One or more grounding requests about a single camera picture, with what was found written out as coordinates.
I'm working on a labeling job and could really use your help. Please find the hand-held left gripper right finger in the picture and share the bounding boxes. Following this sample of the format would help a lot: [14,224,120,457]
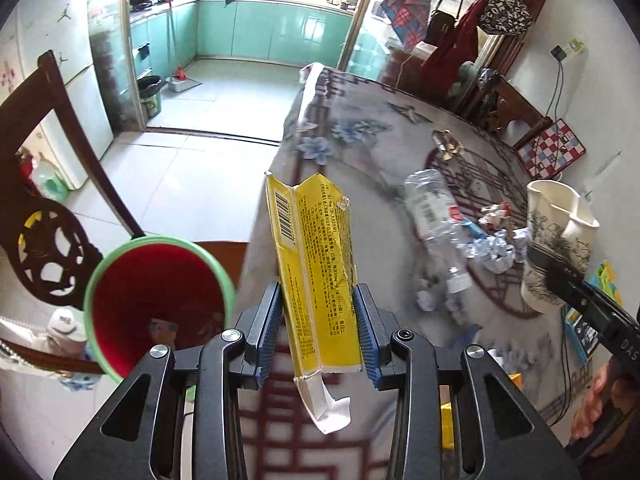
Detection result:
[352,284,583,480]

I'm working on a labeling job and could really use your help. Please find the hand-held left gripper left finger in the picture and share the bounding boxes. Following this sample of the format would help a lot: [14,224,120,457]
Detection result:
[52,280,286,480]

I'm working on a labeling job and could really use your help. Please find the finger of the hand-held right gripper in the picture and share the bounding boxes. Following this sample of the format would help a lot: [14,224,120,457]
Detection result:
[525,242,622,332]

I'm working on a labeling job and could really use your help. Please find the white ceramic pitcher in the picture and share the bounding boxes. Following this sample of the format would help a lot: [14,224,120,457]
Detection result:
[520,179,600,315]

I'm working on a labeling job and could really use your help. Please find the white tissue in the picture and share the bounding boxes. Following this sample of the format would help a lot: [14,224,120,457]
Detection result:
[415,280,441,313]

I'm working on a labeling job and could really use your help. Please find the silver foil paper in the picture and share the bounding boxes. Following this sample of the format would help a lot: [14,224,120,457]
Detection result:
[462,227,531,275]

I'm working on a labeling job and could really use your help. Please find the yellow paper carton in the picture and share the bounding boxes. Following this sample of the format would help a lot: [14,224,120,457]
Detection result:
[264,171,363,435]

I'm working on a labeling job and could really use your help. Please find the red printed paper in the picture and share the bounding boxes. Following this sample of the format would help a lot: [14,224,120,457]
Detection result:
[479,201,512,231]

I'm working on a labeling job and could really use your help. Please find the red bin with green rim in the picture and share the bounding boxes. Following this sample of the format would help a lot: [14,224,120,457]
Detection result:
[83,237,237,385]

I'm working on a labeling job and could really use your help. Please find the clear crushed plastic bottle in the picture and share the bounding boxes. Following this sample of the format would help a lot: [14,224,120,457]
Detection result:
[404,169,473,295]

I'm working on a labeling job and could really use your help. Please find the person's right hand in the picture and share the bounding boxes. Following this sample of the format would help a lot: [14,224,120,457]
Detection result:
[572,360,621,441]

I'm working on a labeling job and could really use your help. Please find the colourful picture book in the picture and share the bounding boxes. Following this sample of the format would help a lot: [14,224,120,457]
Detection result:
[565,259,626,363]

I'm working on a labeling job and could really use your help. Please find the yellow box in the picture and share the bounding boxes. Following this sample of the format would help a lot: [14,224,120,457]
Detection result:
[439,372,523,453]

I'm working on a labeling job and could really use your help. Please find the checkered chair cushion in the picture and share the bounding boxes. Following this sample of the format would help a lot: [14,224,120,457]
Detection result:
[516,118,587,181]

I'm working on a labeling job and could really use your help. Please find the brown slatted wooden chair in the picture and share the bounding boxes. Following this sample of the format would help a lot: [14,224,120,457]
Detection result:
[475,72,553,146]

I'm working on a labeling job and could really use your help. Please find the gold candy wrapper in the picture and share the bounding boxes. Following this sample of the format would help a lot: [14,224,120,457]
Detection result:
[432,129,466,161]

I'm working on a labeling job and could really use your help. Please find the white plastic container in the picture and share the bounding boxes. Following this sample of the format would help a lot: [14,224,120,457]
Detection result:
[46,309,89,357]

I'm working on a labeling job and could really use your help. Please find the dark carved wooden chair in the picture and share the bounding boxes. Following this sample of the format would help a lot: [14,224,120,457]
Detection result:
[0,50,151,376]

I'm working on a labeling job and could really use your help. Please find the red hanging garment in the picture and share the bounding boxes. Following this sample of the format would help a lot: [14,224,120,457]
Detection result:
[422,0,493,86]

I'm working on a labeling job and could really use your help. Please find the green plastic bottle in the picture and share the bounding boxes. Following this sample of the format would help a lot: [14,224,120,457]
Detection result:
[30,157,71,203]

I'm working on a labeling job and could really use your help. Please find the dark kitchen waste bin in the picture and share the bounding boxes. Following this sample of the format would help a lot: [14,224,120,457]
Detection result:
[137,75,164,118]

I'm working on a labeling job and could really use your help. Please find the black and white patterned bag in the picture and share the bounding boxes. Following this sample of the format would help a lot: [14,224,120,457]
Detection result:
[479,0,533,37]

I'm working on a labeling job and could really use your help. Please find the teal kitchen cabinets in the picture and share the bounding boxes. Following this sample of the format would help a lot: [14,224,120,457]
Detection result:
[129,0,355,81]

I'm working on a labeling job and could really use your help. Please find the plaid hanging cloth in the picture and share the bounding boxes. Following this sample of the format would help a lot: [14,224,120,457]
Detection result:
[380,0,437,53]

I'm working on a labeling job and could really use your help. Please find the white refrigerator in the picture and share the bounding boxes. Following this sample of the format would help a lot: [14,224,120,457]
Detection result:
[0,0,116,191]

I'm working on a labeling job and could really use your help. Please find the black power cable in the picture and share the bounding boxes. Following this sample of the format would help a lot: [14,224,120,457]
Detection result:
[542,57,569,122]

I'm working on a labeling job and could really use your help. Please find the white wall power socket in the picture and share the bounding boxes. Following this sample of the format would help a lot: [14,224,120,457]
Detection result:
[550,39,587,62]

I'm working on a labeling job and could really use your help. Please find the red handled broom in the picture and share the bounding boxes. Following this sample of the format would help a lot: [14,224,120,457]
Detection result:
[166,0,189,81]

